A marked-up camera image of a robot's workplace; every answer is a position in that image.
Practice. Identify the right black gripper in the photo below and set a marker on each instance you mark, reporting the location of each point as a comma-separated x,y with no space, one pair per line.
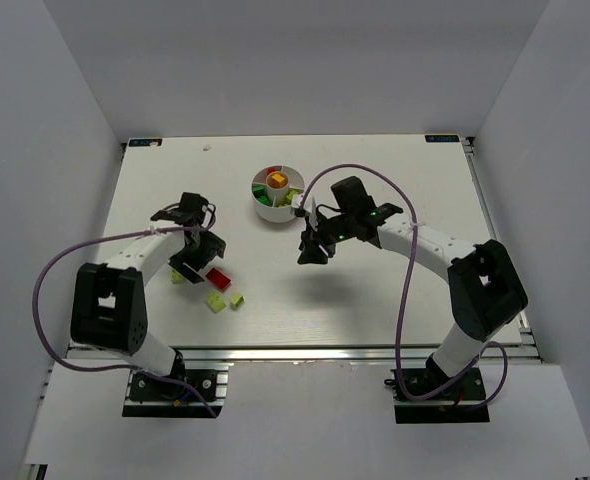
318,232

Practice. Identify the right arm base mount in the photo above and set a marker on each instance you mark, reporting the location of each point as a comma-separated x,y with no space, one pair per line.
459,404

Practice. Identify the light green lego brick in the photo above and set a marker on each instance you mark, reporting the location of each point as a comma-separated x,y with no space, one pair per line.
215,302

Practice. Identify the left blue table label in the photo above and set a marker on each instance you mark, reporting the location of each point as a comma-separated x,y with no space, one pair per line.
144,142

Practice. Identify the red lego brick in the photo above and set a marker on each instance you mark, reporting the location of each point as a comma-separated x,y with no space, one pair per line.
218,279

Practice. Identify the blue table label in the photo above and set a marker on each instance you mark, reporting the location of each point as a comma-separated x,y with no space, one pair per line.
144,142
442,138

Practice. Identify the red and orange lego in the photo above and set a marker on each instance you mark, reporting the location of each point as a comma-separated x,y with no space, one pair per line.
271,171

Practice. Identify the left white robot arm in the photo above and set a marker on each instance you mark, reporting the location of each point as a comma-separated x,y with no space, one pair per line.
109,307

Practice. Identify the right blue table label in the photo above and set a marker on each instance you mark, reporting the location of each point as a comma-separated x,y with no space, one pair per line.
442,138

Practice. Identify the light green sloped lego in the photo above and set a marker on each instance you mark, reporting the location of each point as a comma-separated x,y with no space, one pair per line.
236,300

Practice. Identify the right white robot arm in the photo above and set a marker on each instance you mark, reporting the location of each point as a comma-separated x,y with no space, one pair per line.
485,290

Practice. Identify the pale green lego brick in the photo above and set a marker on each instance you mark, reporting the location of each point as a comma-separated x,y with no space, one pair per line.
176,277

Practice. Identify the orange lego brick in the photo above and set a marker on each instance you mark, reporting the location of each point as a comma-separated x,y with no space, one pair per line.
277,180

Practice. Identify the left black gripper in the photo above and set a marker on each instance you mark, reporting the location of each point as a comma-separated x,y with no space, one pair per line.
201,257

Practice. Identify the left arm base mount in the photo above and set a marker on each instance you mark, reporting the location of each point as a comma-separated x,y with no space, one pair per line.
147,398

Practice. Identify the white round divided container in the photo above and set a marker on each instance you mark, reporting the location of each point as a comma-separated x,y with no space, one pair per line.
277,214

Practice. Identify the green long lego brick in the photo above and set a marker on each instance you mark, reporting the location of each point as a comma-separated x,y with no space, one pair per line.
259,192

